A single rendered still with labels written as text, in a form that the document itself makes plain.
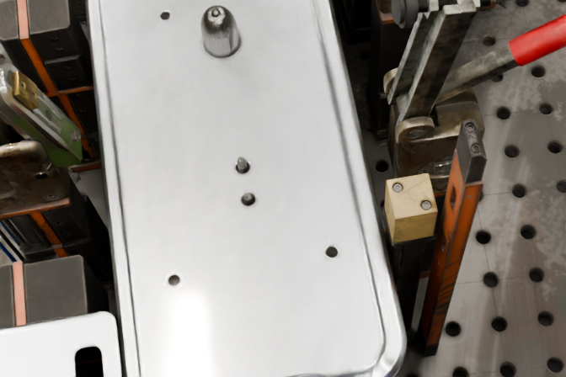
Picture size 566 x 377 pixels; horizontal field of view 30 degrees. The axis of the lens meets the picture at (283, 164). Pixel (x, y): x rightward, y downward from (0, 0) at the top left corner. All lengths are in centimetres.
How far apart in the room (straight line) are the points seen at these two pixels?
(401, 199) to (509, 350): 39
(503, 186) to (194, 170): 44
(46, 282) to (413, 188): 32
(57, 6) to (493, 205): 53
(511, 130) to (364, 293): 45
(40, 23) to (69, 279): 25
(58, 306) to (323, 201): 24
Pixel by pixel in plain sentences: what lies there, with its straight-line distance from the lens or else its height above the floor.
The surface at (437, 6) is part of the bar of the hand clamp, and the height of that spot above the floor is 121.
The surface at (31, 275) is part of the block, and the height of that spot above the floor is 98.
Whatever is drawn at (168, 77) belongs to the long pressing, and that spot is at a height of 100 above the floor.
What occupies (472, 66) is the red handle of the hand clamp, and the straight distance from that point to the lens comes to 82.
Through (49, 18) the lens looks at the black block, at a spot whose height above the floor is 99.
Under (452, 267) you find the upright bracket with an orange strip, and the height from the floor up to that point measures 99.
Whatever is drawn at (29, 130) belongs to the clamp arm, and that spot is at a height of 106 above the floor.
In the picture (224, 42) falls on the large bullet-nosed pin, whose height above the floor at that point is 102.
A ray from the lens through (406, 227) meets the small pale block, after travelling 82.
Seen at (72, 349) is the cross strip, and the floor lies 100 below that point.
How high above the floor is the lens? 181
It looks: 65 degrees down
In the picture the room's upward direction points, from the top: 8 degrees counter-clockwise
